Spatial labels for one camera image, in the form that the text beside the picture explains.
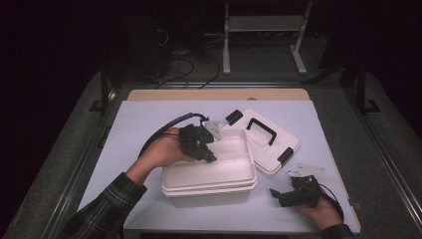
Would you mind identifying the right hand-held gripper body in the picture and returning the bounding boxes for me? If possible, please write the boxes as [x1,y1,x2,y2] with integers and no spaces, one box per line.
[279,162,326,209]

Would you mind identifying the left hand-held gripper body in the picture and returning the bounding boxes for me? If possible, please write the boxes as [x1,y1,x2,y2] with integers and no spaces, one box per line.
[178,119,224,163]

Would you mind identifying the person's right hand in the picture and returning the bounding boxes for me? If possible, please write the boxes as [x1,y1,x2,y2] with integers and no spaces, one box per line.
[291,195,343,231]

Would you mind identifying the person's left hand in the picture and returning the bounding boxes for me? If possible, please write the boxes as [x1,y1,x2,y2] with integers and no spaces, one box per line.
[136,126,197,174]

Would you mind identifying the white table mat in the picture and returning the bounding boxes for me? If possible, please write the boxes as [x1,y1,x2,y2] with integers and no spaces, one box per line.
[76,100,361,234]

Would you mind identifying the grey metal stand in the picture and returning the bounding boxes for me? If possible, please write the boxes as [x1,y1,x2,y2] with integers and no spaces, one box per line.
[222,0,314,76]

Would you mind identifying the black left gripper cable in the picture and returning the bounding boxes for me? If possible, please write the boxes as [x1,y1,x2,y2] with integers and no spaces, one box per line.
[138,112,210,157]

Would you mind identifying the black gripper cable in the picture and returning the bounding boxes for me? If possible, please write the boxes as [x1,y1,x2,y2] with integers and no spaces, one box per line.
[318,183,345,223]
[138,112,210,157]

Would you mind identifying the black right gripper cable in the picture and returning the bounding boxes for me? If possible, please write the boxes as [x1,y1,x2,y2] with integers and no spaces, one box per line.
[318,183,345,223]

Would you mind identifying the white lid with black handle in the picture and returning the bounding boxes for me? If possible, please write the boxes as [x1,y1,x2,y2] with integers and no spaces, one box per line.
[221,108,301,177]

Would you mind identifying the black floor cables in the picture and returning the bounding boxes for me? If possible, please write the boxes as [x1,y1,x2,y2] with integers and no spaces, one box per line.
[154,49,222,90]

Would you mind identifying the black frame post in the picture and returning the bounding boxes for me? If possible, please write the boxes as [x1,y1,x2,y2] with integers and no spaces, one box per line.
[355,61,382,115]
[89,62,115,116]

